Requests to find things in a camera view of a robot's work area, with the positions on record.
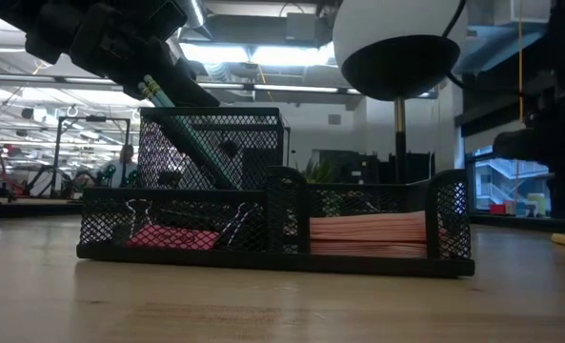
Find person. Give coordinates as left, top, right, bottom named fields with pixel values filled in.
left=99, top=143, right=139, bottom=189

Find ceiling light panel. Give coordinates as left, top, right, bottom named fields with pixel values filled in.
left=179, top=38, right=336, bottom=68

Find black cabinets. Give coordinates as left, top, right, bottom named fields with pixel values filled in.
left=310, top=149, right=436, bottom=186

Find potted succulent plant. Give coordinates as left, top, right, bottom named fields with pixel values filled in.
left=299, top=158, right=338, bottom=187

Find pink eraser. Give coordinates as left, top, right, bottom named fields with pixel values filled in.
left=124, top=224, right=222, bottom=252

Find thin black cable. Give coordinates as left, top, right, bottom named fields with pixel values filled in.
left=440, top=0, right=470, bottom=91

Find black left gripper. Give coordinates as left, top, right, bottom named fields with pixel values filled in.
left=0, top=0, right=222, bottom=109

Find white globe table lamp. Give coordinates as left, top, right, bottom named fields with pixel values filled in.
left=331, top=0, right=467, bottom=186

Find pale green container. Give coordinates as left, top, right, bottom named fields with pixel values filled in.
left=527, top=192, right=548, bottom=218

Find black mesh desk organizer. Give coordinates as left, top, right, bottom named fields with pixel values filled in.
left=75, top=106, right=476, bottom=279

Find silver ventilation duct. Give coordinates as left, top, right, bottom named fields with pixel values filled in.
left=184, top=0, right=208, bottom=30

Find linear ceiling light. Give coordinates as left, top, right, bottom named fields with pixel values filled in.
left=0, top=71, right=376, bottom=96

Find slim black gantry frame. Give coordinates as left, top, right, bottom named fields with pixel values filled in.
left=54, top=114, right=133, bottom=196

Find pink sticky note pad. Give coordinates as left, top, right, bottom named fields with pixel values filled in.
left=308, top=210, right=448, bottom=260

